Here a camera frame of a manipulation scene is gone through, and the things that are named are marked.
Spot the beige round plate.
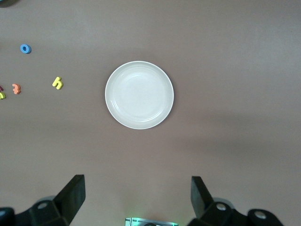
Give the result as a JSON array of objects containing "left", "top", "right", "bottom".
[{"left": 104, "top": 60, "right": 175, "bottom": 130}]

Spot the brown table cover mat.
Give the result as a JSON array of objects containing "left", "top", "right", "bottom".
[{"left": 0, "top": 0, "right": 301, "bottom": 226}]

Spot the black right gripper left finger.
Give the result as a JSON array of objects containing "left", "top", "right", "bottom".
[{"left": 0, "top": 174, "right": 85, "bottom": 226}]

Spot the yellow foam letter h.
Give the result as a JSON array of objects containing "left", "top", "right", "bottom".
[{"left": 52, "top": 76, "right": 63, "bottom": 90}]

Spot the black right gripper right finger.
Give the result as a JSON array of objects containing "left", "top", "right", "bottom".
[{"left": 188, "top": 176, "right": 285, "bottom": 226}]

